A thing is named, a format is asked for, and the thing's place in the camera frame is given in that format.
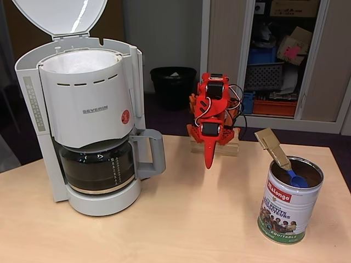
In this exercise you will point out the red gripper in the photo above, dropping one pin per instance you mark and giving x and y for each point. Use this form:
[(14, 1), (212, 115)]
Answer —
[(209, 128)]

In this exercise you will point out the red robot arm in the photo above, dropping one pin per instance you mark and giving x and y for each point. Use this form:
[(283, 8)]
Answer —
[(216, 105)]

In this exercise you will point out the white Malongo coffee tin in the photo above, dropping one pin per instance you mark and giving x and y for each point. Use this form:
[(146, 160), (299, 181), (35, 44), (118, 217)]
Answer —
[(288, 208)]

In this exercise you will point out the dark brown ground coffee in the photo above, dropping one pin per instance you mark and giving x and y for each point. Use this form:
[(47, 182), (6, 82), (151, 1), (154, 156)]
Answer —
[(310, 175)]

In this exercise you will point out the white drip coffee maker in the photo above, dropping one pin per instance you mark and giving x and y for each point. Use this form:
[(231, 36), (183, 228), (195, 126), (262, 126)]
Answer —
[(82, 93)]

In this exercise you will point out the white paper coffee filter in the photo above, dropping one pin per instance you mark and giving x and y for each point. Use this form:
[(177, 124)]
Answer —
[(82, 63)]

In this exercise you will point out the wooden base block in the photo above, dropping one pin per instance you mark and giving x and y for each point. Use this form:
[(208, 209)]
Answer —
[(227, 149)]

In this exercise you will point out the orange printed clamp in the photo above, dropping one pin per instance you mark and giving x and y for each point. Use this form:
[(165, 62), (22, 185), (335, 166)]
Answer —
[(192, 102)]

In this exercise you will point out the small blue plastic crate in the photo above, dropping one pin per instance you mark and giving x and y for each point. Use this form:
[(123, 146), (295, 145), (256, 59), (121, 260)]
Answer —
[(248, 102)]

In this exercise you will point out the black waste bin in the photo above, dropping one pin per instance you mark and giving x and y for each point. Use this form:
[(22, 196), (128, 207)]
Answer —
[(170, 90)]

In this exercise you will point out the orange plastic crate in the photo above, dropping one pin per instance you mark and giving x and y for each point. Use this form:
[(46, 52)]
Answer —
[(274, 108)]

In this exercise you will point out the grey perforated basket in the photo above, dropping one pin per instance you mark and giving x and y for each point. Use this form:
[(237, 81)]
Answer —
[(263, 76)]

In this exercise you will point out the white paper sheet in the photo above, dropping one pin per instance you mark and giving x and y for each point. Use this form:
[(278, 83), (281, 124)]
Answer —
[(290, 79)]

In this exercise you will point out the large blue plastic crate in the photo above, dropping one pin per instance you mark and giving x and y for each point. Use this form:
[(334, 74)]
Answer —
[(260, 56)]

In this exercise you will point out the cardboard box with pink mark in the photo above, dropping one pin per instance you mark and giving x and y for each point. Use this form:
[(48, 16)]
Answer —
[(290, 52)]

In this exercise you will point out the beige roller shutter cabinet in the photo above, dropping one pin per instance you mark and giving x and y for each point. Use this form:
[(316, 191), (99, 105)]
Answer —
[(225, 24)]

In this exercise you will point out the dark grey bag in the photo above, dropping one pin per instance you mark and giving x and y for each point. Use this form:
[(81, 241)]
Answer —
[(263, 33)]

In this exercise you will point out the plain brown cardboard box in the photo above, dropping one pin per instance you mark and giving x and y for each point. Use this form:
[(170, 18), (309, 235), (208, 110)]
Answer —
[(293, 8)]

